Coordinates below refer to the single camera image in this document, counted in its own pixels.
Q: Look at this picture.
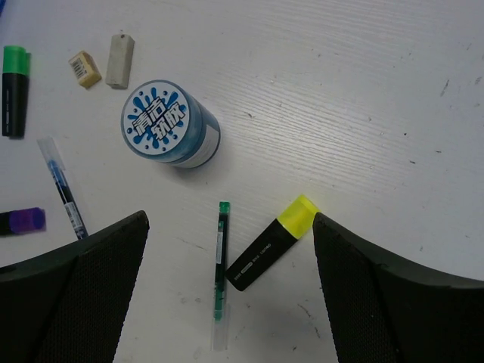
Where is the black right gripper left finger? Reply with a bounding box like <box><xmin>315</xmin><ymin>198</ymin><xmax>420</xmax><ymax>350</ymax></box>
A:
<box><xmin>1</xmin><ymin>210</ymin><xmax>149</xmax><ymax>362</ymax></box>

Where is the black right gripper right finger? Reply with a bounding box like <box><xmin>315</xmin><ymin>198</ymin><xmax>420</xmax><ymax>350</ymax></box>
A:
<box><xmin>313</xmin><ymin>213</ymin><xmax>483</xmax><ymax>362</ymax></box>

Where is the purple cap black highlighter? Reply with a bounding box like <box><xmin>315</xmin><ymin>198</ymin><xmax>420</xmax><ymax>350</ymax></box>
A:
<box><xmin>0</xmin><ymin>207</ymin><xmax>45</xmax><ymax>236</ymax></box>

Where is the yellow cap black highlighter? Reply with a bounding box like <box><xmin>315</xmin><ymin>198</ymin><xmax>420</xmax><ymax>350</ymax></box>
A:
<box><xmin>226</xmin><ymin>194</ymin><xmax>319</xmax><ymax>292</ymax></box>

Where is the blue ink pen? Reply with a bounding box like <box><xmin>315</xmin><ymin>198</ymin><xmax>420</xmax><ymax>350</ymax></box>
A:
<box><xmin>37</xmin><ymin>137</ymin><xmax>88</xmax><ymax>240</ymax></box>

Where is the green ink pen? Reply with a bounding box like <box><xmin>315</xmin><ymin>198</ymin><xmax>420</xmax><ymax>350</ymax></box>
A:
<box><xmin>212</xmin><ymin>201</ymin><xmax>231</xmax><ymax>352</ymax></box>

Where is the blue cleaning gel jar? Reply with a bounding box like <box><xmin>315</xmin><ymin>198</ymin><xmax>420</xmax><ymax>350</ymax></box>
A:
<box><xmin>120</xmin><ymin>79</ymin><xmax>221</xmax><ymax>169</ymax></box>

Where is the yellow rectangular eraser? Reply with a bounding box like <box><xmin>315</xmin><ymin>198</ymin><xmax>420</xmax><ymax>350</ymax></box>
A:
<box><xmin>69</xmin><ymin>51</ymin><xmax>102</xmax><ymax>89</ymax></box>

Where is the green cap black highlighter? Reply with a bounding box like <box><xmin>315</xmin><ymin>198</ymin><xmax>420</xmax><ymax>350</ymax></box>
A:
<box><xmin>2</xmin><ymin>45</ymin><xmax>31</xmax><ymax>139</ymax></box>

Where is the grey white eraser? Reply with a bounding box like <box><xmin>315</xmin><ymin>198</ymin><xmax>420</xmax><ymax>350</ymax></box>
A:
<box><xmin>105</xmin><ymin>34</ymin><xmax>135</xmax><ymax>89</ymax></box>

